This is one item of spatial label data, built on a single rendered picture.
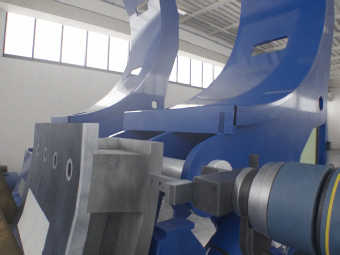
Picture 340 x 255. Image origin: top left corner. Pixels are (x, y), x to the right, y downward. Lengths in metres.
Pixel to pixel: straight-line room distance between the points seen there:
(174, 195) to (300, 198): 0.16
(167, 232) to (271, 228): 0.40
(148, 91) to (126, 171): 2.40
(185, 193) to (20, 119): 9.20
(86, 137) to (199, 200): 0.25
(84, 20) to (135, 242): 9.65
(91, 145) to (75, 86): 9.50
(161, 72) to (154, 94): 0.32
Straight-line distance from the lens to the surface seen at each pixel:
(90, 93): 10.13
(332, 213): 0.28
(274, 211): 0.30
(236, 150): 0.89
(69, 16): 9.86
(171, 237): 0.68
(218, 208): 0.33
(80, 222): 0.51
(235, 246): 1.21
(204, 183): 0.34
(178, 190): 0.34
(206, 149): 0.76
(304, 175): 0.30
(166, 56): 3.15
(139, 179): 0.54
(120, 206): 0.53
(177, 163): 0.89
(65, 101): 9.79
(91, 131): 0.48
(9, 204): 1.16
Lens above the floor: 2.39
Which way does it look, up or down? level
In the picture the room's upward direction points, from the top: 1 degrees clockwise
